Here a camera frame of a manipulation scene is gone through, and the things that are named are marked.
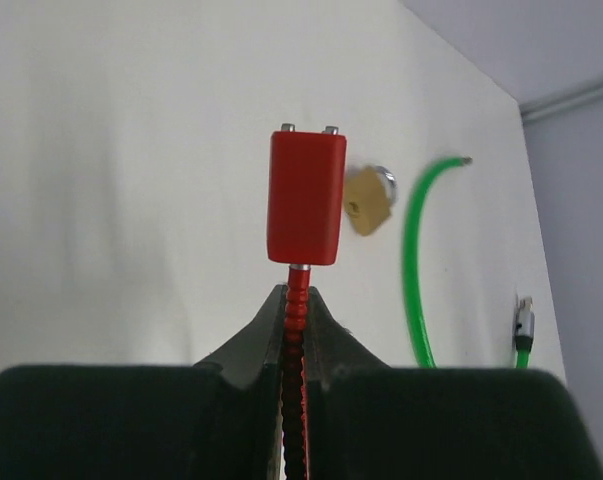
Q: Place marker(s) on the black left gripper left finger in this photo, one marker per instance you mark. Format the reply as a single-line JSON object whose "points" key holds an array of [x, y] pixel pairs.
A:
{"points": [[216, 419]]}

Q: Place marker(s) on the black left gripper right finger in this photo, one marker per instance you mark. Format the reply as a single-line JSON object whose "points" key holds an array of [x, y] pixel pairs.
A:
{"points": [[369, 420]]}

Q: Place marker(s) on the large brass padlock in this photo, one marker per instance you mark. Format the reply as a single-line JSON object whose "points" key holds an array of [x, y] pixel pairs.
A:
{"points": [[369, 195]]}

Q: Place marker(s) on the red cable lock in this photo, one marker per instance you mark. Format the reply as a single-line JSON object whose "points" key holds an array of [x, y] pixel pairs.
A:
{"points": [[306, 177]]}

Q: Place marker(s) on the green cable lock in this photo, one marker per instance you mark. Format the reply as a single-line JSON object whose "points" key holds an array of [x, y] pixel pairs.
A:
{"points": [[524, 320]]}

